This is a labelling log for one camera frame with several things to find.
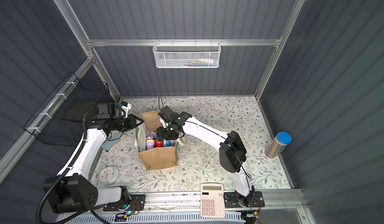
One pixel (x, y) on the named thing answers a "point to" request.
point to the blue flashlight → (167, 144)
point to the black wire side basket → (60, 120)
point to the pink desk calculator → (212, 203)
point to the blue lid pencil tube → (278, 144)
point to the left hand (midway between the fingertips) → (143, 122)
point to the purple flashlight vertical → (152, 136)
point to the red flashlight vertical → (158, 143)
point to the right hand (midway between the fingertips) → (161, 138)
